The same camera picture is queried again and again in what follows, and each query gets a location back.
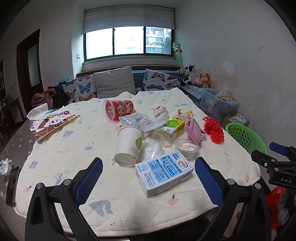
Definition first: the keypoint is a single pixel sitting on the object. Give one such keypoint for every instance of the wooden chair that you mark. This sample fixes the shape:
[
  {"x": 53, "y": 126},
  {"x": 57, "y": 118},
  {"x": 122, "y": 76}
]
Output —
[{"x": 12, "y": 111}]

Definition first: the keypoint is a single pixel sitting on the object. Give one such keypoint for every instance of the teal plastic object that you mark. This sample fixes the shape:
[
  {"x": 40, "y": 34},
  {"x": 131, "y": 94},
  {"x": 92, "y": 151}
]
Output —
[{"x": 62, "y": 80}]

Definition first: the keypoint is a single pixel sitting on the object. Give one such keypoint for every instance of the blue patterned box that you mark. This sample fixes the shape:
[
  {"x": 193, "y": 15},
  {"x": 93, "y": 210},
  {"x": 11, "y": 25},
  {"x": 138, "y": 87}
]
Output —
[{"x": 192, "y": 91}]

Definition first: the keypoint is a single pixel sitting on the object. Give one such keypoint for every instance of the colourful pinwheel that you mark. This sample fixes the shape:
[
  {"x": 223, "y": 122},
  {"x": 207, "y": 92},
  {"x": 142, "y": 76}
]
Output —
[{"x": 177, "y": 49}]

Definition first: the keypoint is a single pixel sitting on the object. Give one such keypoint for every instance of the dark cloth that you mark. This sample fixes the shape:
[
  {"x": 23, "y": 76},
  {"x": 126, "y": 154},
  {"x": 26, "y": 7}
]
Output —
[{"x": 60, "y": 96}]

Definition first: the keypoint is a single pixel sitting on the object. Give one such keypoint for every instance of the pink cloth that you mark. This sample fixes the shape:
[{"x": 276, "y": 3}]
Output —
[{"x": 44, "y": 97}]

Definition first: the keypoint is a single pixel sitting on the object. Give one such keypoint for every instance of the green framed window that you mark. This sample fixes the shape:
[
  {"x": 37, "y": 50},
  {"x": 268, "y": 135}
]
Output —
[{"x": 127, "y": 44}]

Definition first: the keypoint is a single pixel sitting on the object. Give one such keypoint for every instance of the blue white milk carton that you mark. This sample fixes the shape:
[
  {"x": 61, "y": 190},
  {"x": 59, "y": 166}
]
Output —
[{"x": 161, "y": 171}]

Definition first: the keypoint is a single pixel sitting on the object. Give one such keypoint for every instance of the green plastic basket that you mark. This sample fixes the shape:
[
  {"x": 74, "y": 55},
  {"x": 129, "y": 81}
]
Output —
[{"x": 245, "y": 136}]

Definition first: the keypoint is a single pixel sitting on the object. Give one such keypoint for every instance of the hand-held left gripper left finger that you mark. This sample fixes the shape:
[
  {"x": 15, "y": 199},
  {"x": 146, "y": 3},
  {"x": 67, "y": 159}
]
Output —
[{"x": 90, "y": 180}]

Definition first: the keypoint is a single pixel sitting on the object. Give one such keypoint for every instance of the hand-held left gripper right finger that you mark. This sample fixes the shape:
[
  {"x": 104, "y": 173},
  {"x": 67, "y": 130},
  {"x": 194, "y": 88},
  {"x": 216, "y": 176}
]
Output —
[{"x": 208, "y": 183}]

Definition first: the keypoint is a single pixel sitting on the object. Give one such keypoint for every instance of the pink plush toy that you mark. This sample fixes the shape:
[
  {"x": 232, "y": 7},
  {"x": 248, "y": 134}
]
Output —
[{"x": 197, "y": 81}]

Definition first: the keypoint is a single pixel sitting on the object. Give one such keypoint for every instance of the butterfly print cushion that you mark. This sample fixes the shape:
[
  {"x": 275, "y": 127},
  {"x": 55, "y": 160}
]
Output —
[
  {"x": 81, "y": 89},
  {"x": 159, "y": 80}
]

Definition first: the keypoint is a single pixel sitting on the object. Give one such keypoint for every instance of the red printed plastic cup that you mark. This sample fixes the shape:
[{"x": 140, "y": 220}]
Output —
[{"x": 120, "y": 107}]

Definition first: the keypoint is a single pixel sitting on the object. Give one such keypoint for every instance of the grey cushion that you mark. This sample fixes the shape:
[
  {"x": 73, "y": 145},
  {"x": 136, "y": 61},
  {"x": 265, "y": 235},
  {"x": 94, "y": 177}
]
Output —
[{"x": 113, "y": 82}]

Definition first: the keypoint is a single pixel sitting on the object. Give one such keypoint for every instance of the red plastic stool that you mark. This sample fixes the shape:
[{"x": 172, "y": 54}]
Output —
[{"x": 275, "y": 201}]

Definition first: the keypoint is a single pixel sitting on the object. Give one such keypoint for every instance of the pink plastic packet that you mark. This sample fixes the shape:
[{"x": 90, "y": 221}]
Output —
[{"x": 194, "y": 129}]

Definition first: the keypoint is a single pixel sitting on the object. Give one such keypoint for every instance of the crumpled white paper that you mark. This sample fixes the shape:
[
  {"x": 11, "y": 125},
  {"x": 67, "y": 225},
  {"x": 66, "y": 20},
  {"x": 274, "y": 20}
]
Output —
[
  {"x": 5, "y": 165},
  {"x": 160, "y": 112}
]

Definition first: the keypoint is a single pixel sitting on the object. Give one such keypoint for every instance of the black white cow plush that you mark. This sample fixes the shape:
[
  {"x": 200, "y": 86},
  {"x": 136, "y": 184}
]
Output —
[{"x": 189, "y": 75}]

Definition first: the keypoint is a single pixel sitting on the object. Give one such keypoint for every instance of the clear plastic storage bin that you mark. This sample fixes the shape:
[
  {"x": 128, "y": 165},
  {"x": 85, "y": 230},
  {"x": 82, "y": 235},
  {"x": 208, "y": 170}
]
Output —
[{"x": 215, "y": 104}]

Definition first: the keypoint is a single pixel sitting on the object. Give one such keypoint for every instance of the clear plastic dome lid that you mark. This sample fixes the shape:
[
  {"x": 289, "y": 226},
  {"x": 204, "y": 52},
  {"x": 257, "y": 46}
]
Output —
[{"x": 150, "y": 150}]

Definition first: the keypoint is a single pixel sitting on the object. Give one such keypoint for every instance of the clear bottle yellow green label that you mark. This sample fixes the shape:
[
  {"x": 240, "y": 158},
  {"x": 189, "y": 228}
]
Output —
[{"x": 170, "y": 127}]

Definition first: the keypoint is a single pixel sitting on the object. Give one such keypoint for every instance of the white paper cup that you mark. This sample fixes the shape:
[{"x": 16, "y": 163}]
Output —
[{"x": 127, "y": 143}]

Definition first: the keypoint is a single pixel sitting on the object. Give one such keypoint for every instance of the cardboard box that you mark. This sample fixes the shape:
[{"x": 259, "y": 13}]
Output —
[{"x": 238, "y": 120}]

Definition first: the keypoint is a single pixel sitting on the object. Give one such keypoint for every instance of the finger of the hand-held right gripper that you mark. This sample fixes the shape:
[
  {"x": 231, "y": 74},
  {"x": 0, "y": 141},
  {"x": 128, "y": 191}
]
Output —
[
  {"x": 262, "y": 157},
  {"x": 278, "y": 148}
]

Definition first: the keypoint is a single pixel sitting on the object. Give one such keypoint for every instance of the clear plastic bag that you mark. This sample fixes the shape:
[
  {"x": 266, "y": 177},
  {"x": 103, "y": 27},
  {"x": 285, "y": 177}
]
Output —
[{"x": 136, "y": 120}]

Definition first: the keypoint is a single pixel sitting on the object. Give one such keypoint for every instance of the dark flat object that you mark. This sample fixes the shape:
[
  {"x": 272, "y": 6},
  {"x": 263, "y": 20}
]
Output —
[{"x": 12, "y": 185}]

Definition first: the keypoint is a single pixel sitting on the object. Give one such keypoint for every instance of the white roller blind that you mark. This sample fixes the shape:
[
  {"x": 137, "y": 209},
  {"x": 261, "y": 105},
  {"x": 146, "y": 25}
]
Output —
[{"x": 127, "y": 19}]

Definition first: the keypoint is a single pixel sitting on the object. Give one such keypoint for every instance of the dark wooden door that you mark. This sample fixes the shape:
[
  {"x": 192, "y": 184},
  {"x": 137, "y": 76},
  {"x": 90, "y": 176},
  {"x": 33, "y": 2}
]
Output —
[{"x": 30, "y": 64}]

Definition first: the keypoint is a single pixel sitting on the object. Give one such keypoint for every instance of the cartoon printed tissue pack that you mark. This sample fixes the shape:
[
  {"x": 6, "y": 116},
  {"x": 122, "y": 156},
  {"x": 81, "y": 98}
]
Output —
[{"x": 50, "y": 125}]

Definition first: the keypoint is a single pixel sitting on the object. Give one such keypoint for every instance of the red foam net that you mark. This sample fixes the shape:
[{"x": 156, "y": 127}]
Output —
[{"x": 212, "y": 129}]

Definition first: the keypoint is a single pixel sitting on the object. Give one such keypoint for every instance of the grey star print cloth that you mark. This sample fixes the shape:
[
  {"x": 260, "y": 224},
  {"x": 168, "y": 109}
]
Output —
[{"x": 16, "y": 143}]

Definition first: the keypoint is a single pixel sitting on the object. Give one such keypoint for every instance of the clear pudding cup with lid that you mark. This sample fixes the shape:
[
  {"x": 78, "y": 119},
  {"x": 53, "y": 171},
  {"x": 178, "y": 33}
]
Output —
[{"x": 187, "y": 148}]

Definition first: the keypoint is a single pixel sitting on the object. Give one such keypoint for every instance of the white quilted blanket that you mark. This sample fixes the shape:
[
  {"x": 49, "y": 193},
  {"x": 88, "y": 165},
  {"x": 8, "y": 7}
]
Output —
[{"x": 69, "y": 150}]

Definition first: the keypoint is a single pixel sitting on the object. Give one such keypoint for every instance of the orange peel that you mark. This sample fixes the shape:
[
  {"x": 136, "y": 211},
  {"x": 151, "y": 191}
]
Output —
[{"x": 185, "y": 112}]

